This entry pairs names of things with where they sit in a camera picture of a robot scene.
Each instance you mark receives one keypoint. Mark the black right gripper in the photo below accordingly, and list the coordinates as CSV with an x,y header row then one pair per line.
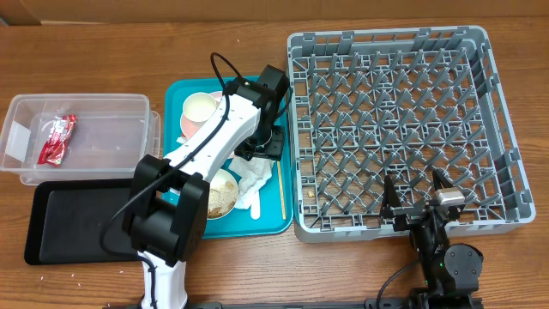
x,y
394,201

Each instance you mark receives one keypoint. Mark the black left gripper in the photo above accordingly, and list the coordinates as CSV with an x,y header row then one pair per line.
x,y
274,151

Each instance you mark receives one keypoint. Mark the white napkin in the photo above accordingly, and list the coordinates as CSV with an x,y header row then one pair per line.
x,y
253,174

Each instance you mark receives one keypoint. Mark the white bowl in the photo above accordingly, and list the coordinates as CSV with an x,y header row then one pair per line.
x,y
223,195

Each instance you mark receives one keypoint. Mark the cream white cup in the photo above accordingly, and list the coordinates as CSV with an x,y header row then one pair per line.
x,y
197,109

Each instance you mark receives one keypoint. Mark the red snack wrapper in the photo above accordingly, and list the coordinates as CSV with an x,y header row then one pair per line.
x,y
56,145

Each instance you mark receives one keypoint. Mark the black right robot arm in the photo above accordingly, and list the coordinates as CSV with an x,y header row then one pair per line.
x,y
451,271

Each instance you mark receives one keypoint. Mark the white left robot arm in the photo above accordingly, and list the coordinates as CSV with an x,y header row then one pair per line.
x,y
166,215

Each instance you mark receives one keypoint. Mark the grey dishwasher rack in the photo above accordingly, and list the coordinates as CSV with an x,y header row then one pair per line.
x,y
403,103

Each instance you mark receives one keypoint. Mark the clear plastic waste bin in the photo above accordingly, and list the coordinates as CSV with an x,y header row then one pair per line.
x,y
112,133

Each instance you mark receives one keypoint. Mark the wooden chopstick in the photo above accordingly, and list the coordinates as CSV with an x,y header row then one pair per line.
x,y
281,190

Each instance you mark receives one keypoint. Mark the white plastic fork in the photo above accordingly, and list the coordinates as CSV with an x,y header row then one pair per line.
x,y
255,207

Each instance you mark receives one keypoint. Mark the teal plastic tray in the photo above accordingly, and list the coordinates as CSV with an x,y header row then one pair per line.
x,y
238,222

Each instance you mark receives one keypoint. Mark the pink plate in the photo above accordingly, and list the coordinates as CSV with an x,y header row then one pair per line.
x,y
191,124

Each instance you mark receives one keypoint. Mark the black tray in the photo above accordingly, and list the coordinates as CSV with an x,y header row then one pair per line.
x,y
66,220

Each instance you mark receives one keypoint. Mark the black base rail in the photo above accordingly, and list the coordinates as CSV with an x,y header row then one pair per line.
x,y
274,305

